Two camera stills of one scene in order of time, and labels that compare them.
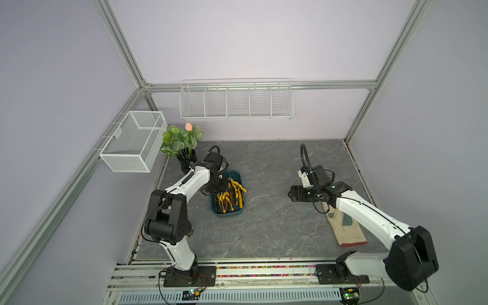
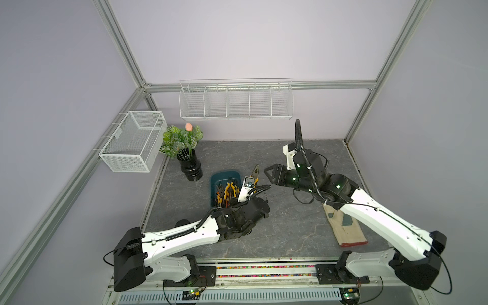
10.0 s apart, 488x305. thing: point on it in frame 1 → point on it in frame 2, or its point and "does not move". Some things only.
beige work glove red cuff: [347, 230] does not move
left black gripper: [223, 188] → [232, 208]
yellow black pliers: [239, 189] → [255, 175]
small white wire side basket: [135, 145] does not move
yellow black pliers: [220, 203] does not move
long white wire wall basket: [236, 98] does not move
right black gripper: [297, 190] → [279, 171]
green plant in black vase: [182, 142] does not move
